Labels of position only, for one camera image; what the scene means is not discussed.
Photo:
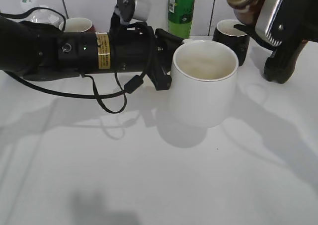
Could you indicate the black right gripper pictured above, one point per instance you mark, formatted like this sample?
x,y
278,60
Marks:
x,y
296,19

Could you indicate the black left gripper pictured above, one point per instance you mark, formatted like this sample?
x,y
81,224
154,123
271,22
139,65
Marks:
x,y
165,44

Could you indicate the brown Nescafe coffee bottle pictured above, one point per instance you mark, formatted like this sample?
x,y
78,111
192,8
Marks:
x,y
246,11

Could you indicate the white ceramic mug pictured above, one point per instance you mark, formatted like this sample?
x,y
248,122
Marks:
x,y
204,76

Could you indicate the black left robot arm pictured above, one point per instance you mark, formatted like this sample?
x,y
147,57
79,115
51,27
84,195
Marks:
x,y
41,52

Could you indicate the green soda bottle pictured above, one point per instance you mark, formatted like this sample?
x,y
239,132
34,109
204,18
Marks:
x,y
180,16

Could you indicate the black ceramic mug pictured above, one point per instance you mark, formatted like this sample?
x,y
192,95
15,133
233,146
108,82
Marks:
x,y
235,39

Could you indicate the dark red mug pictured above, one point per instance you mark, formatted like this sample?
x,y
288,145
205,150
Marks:
x,y
78,24

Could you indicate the small white carton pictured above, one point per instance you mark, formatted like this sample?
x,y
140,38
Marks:
x,y
50,17

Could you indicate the clear water bottle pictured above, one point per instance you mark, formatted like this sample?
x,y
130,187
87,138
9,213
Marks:
x,y
35,16

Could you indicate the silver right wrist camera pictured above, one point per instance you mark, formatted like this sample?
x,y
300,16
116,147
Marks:
x,y
265,22

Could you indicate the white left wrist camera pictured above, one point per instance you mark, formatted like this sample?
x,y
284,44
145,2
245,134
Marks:
x,y
127,10

